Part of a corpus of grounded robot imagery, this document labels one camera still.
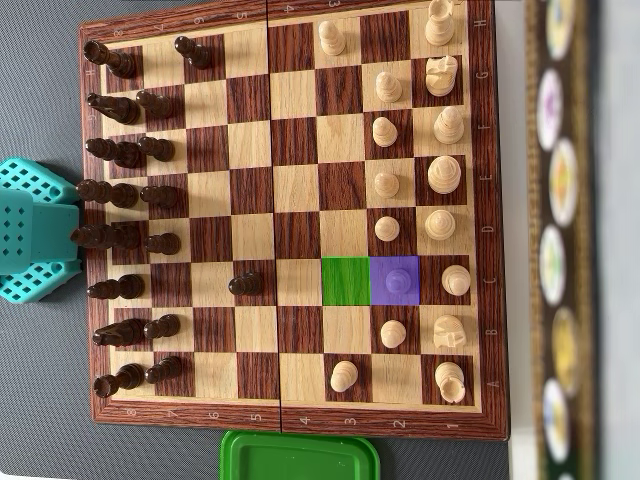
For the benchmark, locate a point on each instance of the dark wooden chess king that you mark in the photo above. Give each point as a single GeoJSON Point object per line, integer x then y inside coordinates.
{"type": "Point", "coordinates": [120, 196]}

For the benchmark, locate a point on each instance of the dark wooden chess knight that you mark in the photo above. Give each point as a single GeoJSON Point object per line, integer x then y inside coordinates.
{"type": "Point", "coordinates": [120, 332]}
{"type": "Point", "coordinates": [120, 110]}

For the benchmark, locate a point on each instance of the light wooden chess king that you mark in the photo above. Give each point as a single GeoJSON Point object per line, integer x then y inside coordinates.
{"type": "Point", "coordinates": [444, 175]}

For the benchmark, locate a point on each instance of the dark wooden chess bishop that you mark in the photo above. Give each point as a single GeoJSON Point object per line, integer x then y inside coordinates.
{"type": "Point", "coordinates": [125, 154]}
{"type": "Point", "coordinates": [125, 286]}

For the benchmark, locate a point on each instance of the dark gray textured mat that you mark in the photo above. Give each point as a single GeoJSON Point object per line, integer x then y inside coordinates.
{"type": "Point", "coordinates": [40, 75]}

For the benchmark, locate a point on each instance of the light wooden chess pawn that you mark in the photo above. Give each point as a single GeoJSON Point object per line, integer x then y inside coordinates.
{"type": "Point", "coordinates": [388, 89]}
{"type": "Point", "coordinates": [343, 376]}
{"type": "Point", "coordinates": [393, 334]}
{"type": "Point", "coordinates": [395, 281]}
{"type": "Point", "coordinates": [384, 132]}
{"type": "Point", "coordinates": [332, 39]}
{"type": "Point", "coordinates": [386, 228]}
{"type": "Point", "coordinates": [386, 185]}

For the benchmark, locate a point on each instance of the dark wooden chess rook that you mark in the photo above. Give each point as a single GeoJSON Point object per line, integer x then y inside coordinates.
{"type": "Point", "coordinates": [117, 62]}
{"type": "Point", "coordinates": [125, 376]}

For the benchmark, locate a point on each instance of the dark wooden chess pawn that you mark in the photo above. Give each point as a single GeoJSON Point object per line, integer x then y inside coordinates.
{"type": "Point", "coordinates": [156, 105]}
{"type": "Point", "coordinates": [165, 244]}
{"type": "Point", "coordinates": [162, 327]}
{"type": "Point", "coordinates": [246, 285]}
{"type": "Point", "coordinates": [196, 54]}
{"type": "Point", "coordinates": [165, 369]}
{"type": "Point", "coordinates": [162, 196]}
{"type": "Point", "coordinates": [159, 149]}

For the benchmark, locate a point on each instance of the wooden folding chess board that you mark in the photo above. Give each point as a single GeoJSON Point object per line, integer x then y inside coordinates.
{"type": "Point", "coordinates": [295, 190]}

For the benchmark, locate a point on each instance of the dark patterned rug with ovals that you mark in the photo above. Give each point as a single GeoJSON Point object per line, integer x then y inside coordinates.
{"type": "Point", "coordinates": [562, 180]}

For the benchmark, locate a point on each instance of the light wooden chess bishop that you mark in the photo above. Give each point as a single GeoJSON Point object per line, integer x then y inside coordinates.
{"type": "Point", "coordinates": [455, 280]}
{"type": "Point", "coordinates": [448, 126]}

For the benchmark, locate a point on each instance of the dark wooden chess queen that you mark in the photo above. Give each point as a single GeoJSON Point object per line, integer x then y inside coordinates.
{"type": "Point", "coordinates": [100, 236]}

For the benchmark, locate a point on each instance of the light wooden chess knight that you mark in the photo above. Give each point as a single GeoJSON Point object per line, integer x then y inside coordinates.
{"type": "Point", "coordinates": [440, 77]}
{"type": "Point", "coordinates": [449, 332]}

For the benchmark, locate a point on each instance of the light wooden chess rook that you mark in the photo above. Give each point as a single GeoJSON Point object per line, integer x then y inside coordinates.
{"type": "Point", "coordinates": [440, 27]}
{"type": "Point", "coordinates": [449, 380]}

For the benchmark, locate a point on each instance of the light wooden chess queen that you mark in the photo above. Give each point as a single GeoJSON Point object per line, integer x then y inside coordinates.
{"type": "Point", "coordinates": [440, 224]}

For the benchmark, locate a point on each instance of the green plastic tray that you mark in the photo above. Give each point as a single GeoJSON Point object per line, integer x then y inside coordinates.
{"type": "Point", "coordinates": [300, 457]}

